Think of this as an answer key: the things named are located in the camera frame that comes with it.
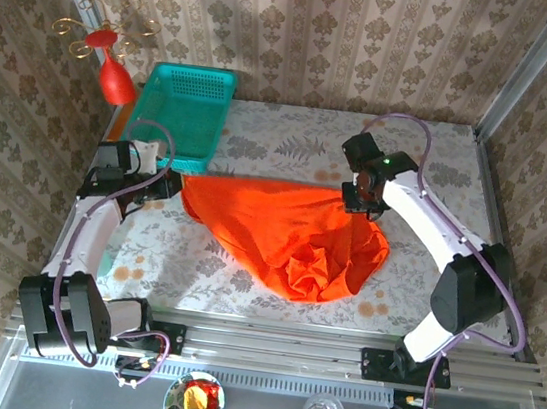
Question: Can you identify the orange t-shirt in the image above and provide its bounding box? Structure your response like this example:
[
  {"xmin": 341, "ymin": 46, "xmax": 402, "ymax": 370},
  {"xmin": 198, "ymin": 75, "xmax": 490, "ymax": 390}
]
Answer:
[{"xmin": 167, "ymin": 165, "xmax": 399, "ymax": 315}]

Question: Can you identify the orange wooden board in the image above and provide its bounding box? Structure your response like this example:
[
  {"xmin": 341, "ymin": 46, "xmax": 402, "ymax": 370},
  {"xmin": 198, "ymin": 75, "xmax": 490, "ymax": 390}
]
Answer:
[{"xmin": 109, "ymin": 105, "xmax": 140, "ymax": 145}]

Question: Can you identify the green translucent cup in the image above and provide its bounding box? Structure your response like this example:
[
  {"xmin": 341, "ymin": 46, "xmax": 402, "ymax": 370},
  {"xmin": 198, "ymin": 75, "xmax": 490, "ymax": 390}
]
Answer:
[{"xmin": 96, "ymin": 234, "xmax": 118, "ymax": 279}]

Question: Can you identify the red vase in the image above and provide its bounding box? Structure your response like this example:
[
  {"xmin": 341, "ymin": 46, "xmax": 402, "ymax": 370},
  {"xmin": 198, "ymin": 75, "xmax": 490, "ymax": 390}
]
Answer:
[{"xmin": 76, "ymin": 26, "xmax": 147, "ymax": 110}]

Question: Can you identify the floral tablecloth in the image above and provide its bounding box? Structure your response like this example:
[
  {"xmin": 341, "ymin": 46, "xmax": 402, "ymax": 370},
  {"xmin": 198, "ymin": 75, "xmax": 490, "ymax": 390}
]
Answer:
[{"xmin": 57, "ymin": 76, "xmax": 536, "ymax": 354}]

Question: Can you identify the teal plastic basket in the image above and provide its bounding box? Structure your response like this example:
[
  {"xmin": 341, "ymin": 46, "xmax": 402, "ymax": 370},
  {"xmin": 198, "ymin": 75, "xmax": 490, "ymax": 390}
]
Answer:
[{"xmin": 119, "ymin": 57, "xmax": 241, "ymax": 179}]

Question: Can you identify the black yellow power connector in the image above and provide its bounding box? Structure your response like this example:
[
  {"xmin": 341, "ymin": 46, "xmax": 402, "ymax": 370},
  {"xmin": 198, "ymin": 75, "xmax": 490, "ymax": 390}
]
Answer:
[
  {"xmin": 390, "ymin": 388, "xmax": 432, "ymax": 409},
  {"xmin": 112, "ymin": 352, "xmax": 156, "ymax": 387}
]

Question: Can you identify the patterned bowl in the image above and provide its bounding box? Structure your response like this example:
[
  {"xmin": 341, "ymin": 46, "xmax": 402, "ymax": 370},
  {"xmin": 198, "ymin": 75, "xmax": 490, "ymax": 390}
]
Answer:
[{"xmin": 162, "ymin": 367, "xmax": 230, "ymax": 409}]

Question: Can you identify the red yellow wrapped snack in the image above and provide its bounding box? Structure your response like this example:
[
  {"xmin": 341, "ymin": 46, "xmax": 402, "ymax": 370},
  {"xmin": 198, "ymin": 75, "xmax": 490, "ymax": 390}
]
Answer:
[{"xmin": 181, "ymin": 378, "xmax": 222, "ymax": 409}]

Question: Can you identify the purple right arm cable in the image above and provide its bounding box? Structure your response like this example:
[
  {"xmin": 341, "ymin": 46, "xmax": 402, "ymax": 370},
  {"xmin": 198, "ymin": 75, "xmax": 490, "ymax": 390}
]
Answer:
[{"xmin": 324, "ymin": 108, "xmax": 547, "ymax": 409}]

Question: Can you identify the gold wire ornament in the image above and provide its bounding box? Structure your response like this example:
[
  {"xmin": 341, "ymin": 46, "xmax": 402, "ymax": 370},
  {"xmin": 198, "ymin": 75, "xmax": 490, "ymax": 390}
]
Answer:
[{"xmin": 48, "ymin": 0, "xmax": 166, "ymax": 70}]

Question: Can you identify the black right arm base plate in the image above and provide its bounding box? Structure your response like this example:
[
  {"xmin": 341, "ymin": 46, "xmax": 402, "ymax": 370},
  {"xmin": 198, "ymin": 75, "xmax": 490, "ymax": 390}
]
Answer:
[{"xmin": 358, "ymin": 345, "xmax": 455, "ymax": 392}]

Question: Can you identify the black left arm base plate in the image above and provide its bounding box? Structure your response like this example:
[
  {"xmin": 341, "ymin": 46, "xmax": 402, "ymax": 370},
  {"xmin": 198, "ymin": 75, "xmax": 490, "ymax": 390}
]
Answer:
[{"xmin": 96, "ymin": 312, "xmax": 188, "ymax": 358}]

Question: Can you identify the aluminium extrusion frame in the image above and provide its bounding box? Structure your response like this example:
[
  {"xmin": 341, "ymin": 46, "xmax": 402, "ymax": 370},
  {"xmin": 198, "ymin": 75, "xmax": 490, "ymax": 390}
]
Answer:
[{"xmin": 0, "ymin": 0, "xmax": 547, "ymax": 409}]

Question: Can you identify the grey slotted cable duct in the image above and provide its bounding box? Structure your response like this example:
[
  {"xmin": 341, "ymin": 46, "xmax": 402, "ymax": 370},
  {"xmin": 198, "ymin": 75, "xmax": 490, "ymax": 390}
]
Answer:
[{"xmin": 18, "ymin": 340, "xmax": 397, "ymax": 409}]

